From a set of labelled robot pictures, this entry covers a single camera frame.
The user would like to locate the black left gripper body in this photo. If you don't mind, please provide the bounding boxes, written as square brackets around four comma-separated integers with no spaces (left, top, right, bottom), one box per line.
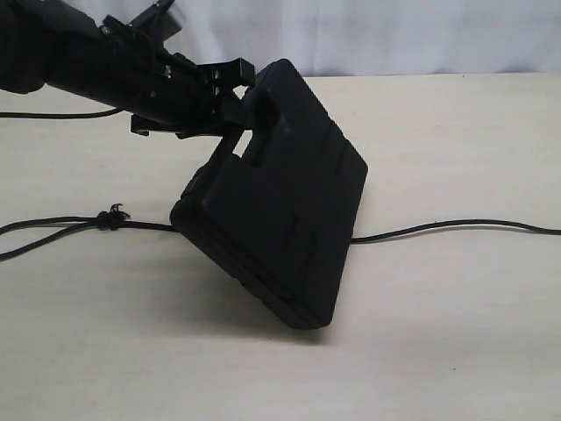
[87,15,224,139]

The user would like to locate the black plastic carrying case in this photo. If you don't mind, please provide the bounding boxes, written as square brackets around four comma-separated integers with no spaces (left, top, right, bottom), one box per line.
[170,59,368,330]

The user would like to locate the black braided rope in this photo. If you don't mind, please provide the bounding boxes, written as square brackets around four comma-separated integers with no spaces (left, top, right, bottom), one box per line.
[0,202,561,260]

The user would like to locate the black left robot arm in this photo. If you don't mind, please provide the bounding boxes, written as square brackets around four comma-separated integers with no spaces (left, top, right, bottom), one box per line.
[1,1,256,139]

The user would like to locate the white backdrop curtain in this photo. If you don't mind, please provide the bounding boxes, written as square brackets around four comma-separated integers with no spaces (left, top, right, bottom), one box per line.
[0,0,561,80]

